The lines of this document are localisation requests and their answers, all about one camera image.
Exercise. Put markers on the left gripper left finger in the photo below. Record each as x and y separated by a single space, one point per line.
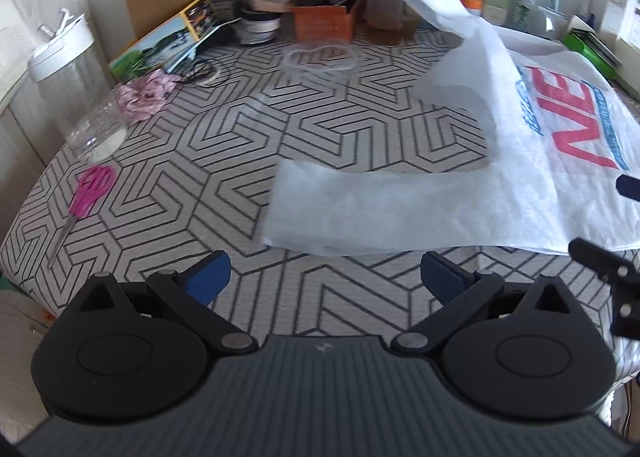
188 294

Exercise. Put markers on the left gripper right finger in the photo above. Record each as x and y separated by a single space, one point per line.
464 296

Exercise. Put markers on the clear jar white lid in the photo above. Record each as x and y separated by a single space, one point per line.
71 79

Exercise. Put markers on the white printed shopping bag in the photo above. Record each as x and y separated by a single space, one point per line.
470 136

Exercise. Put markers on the pink floral cloth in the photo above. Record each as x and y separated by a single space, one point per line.
142 98

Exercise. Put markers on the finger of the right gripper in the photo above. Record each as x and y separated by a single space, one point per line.
628 187
610 268

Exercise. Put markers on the green pouch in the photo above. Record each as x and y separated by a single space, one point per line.
590 46

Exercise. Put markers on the orange cardboard box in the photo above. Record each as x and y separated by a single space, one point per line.
323 24

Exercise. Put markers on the white round container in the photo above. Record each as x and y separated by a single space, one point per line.
255 27

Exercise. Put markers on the white product box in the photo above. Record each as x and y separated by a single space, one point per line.
606 17

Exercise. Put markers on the white jar orange lid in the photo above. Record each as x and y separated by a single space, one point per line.
475 7

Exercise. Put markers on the landscape picture book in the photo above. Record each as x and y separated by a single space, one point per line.
166 45

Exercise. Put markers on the green white small case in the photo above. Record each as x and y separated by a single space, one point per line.
495 11

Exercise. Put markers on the clear rubber band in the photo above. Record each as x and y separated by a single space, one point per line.
320 58

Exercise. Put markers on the pink handled scissors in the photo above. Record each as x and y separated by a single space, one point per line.
93 184

